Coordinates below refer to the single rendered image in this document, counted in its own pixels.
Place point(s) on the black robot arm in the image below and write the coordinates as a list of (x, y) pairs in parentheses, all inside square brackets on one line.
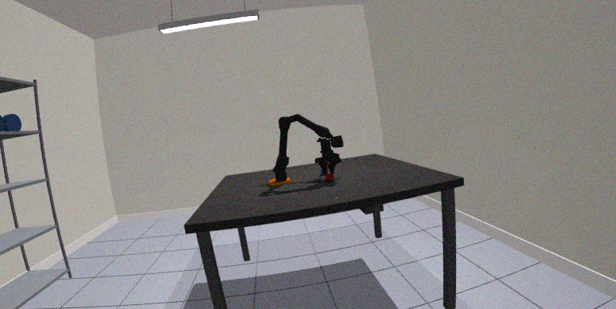
[(284, 125)]

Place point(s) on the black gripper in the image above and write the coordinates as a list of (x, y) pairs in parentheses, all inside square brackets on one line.
[(327, 157)]

